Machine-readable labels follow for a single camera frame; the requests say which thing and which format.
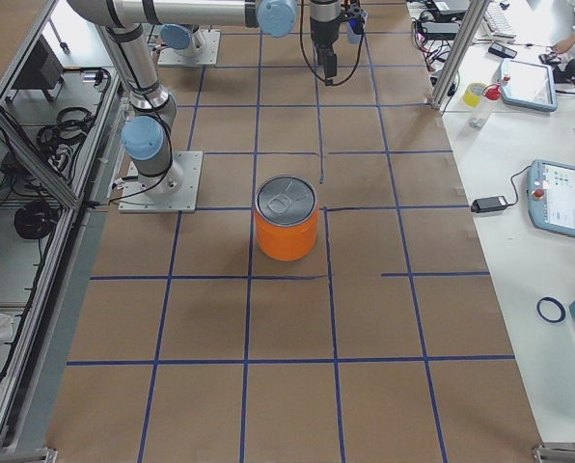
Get lower teach pendant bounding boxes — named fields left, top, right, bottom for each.
left=527, top=159, right=575, bottom=237

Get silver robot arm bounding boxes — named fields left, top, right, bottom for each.
left=70, top=1, right=348, bottom=205

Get black coiled cables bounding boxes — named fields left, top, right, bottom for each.
left=14, top=198, right=60, bottom=241

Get black power adapter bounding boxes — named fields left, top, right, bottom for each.
left=470, top=196, right=509, bottom=213

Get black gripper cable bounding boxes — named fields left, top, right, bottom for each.
left=299, top=18, right=367, bottom=87

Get teach pendant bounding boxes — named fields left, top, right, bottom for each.
left=527, top=159, right=575, bottom=237
left=498, top=58, right=558, bottom=112

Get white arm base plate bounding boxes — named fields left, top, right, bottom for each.
left=118, top=150, right=204, bottom=213
left=158, top=29, right=221, bottom=68

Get blue tape ring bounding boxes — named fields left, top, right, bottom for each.
left=536, top=297, right=567, bottom=324

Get aluminium frame rail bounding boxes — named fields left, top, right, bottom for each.
left=429, top=0, right=488, bottom=110

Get upper teach pendant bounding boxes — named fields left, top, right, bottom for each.
left=498, top=58, right=558, bottom=112

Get yellow tape roll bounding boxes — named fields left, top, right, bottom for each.
left=462, top=82, right=487, bottom=108

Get large orange can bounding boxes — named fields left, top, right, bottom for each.
left=255, top=175, right=318, bottom=261

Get light blue plastic cup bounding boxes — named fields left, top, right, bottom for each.
left=347, top=18, right=364, bottom=44

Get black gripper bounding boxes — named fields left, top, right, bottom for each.
left=315, top=42, right=337, bottom=78

